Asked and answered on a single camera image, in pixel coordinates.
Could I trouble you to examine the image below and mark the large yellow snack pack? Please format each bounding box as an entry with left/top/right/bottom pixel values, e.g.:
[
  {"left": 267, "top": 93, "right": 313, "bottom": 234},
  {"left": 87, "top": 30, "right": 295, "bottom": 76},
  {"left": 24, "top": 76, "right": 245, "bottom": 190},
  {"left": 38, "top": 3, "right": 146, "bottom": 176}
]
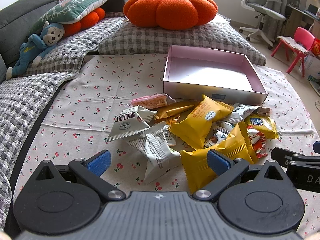
[{"left": 169, "top": 95, "right": 234, "bottom": 150}]

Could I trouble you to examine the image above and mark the blue monkey plush toy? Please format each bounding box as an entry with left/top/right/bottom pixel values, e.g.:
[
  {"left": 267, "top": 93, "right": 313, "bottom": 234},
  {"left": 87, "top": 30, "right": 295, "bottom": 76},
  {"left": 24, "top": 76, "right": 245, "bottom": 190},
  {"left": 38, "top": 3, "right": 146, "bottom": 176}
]
[{"left": 6, "top": 21, "right": 65, "bottom": 80}]

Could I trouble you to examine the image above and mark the brown rice bar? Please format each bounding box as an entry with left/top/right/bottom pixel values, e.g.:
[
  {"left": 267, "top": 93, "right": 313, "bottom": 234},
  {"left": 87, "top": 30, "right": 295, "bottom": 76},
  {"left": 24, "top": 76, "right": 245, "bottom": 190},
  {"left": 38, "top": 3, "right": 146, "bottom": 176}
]
[{"left": 256, "top": 107, "right": 272, "bottom": 117}]

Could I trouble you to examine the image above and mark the yellow snack pack front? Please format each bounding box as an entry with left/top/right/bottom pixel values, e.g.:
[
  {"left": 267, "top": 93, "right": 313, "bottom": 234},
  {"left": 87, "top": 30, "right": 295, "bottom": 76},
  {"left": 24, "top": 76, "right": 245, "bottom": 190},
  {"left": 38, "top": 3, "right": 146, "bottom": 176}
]
[{"left": 180, "top": 121, "right": 258, "bottom": 193}]

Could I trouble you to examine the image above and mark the orange yellow wrapper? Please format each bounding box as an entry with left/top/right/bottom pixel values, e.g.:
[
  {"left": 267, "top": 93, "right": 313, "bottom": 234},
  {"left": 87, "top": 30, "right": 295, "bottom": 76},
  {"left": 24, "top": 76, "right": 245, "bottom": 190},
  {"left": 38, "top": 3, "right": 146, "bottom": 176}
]
[{"left": 154, "top": 100, "right": 200, "bottom": 124}]

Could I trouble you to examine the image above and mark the red snack bag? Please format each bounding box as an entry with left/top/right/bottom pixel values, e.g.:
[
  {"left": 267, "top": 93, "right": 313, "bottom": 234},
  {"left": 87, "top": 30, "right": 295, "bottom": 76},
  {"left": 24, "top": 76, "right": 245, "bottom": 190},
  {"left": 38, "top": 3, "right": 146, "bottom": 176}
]
[{"left": 310, "top": 38, "right": 320, "bottom": 59}]

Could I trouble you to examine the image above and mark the small yellow blue pack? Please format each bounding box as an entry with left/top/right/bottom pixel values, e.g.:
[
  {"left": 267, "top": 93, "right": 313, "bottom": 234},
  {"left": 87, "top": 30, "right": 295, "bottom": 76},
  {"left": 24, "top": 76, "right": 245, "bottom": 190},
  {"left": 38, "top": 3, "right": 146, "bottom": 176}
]
[{"left": 245, "top": 113, "right": 279, "bottom": 139}]

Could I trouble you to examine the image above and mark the orange pumpkin plush cushion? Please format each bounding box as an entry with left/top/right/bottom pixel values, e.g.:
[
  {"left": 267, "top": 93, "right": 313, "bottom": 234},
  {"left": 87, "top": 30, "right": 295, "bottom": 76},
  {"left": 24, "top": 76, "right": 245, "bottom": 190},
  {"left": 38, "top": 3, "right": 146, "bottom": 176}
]
[{"left": 123, "top": 0, "right": 218, "bottom": 30}]

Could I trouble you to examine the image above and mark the pink shallow cardboard box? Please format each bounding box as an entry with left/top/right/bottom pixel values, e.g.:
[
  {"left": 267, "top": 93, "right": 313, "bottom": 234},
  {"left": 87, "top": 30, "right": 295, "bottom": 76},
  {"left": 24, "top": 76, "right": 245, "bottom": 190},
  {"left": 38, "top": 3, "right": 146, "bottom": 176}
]
[{"left": 163, "top": 46, "right": 267, "bottom": 105}]

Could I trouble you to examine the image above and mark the small orange pumpkin cushion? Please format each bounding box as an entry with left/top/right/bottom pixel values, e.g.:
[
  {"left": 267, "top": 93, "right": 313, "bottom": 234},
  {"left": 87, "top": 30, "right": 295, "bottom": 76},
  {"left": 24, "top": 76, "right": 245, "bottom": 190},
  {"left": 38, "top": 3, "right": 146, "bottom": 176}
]
[{"left": 63, "top": 8, "right": 105, "bottom": 37}]

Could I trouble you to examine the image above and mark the white grey triangular snack pack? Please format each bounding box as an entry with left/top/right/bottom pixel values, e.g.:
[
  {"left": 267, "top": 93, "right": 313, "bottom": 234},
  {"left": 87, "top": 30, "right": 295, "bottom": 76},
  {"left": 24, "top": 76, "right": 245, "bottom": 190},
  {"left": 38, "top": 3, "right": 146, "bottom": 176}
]
[{"left": 107, "top": 106, "right": 157, "bottom": 142}]

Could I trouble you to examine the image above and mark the wooden desk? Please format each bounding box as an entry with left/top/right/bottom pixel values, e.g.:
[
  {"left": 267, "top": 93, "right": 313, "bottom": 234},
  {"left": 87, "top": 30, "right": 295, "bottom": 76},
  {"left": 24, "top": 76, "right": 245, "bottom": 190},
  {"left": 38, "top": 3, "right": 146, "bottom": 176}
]
[{"left": 284, "top": 5, "right": 319, "bottom": 37}]

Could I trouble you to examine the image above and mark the white black small snack pack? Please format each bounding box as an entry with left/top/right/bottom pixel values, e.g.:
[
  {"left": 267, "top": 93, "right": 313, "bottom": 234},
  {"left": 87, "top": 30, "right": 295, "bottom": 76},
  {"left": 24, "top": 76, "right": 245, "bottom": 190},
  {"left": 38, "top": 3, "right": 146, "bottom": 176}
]
[{"left": 222, "top": 103, "right": 259, "bottom": 124}]

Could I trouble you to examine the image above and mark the grey sofa backrest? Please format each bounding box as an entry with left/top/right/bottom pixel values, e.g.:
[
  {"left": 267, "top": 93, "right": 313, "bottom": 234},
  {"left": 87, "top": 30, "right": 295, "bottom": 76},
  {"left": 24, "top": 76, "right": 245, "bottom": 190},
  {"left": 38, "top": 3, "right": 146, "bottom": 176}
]
[{"left": 0, "top": 0, "right": 58, "bottom": 81}]

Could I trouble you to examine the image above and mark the pink rice bar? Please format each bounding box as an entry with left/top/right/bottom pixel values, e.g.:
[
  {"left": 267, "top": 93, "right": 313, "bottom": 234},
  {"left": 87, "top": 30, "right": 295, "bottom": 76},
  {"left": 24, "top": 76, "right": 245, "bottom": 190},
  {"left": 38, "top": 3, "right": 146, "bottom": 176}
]
[{"left": 130, "top": 94, "right": 176, "bottom": 110}]

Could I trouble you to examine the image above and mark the green leaf pattern pillow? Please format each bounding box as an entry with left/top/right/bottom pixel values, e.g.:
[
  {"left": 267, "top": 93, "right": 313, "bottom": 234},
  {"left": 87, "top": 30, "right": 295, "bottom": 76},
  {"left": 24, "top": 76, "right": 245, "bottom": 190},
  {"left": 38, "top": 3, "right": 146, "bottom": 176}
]
[{"left": 30, "top": 0, "right": 108, "bottom": 34}]

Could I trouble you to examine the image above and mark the pink red child chair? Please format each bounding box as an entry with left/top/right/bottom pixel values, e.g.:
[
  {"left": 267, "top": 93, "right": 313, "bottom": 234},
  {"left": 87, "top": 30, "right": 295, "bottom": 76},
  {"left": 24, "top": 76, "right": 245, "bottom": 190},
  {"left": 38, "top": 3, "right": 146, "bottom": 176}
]
[{"left": 271, "top": 27, "right": 315, "bottom": 77}]

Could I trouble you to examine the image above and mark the grey checkered large cushion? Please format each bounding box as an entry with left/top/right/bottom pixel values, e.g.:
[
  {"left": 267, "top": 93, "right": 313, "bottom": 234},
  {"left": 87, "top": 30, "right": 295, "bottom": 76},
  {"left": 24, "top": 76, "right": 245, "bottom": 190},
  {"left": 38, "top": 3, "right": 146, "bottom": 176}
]
[{"left": 98, "top": 14, "right": 266, "bottom": 66}]

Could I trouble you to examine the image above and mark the white snack pack with text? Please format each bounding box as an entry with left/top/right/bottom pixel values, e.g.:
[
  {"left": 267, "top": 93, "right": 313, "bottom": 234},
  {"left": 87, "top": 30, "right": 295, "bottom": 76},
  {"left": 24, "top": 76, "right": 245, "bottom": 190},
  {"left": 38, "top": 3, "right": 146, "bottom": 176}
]
[{"left": 125, "top": 122, "right": 181, "bottom": 184}]

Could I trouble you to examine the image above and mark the red white candy pack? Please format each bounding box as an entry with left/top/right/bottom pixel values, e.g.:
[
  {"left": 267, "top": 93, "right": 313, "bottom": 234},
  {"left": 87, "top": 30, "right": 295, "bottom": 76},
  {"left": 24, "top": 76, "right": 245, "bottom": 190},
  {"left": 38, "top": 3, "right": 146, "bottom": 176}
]
[{"left": 247, "top": 125, "right": 267, "bottom": 159}]

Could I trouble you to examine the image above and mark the white grey office chair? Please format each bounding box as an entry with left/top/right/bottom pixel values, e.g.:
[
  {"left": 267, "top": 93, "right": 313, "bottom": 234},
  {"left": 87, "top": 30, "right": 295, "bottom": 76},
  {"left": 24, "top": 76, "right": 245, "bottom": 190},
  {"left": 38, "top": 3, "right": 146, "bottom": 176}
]
[{"left": 239, "top": 0, "right": 285, "bottom": 49}]

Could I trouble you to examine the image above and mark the grey checkered sofa blanket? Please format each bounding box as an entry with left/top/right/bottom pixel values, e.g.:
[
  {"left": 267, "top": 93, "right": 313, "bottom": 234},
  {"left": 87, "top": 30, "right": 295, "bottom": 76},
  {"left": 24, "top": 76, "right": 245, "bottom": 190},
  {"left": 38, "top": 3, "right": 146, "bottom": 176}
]
[{"left": 1, "top": 12, "right": 125, "bottom": 229}]

